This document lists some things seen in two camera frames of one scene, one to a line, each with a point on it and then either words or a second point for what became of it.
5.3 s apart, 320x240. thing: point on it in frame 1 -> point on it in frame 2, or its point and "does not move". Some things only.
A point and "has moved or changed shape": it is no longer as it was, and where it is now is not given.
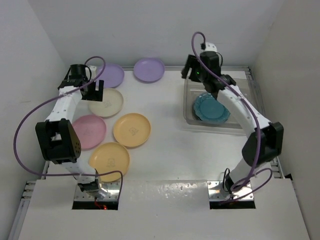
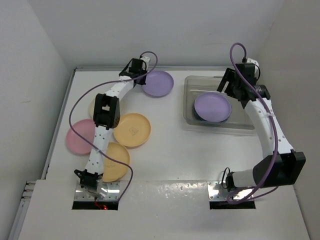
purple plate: (112, 76) -> (212, 107)
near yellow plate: (108, 157) does not move
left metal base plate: (109, 191) does not move
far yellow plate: (132, 129) does not move
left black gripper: (95, 93) -> (141, 82)
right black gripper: (190, 63) -> (229, 76)
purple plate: (149, 70) has moved or changed shape
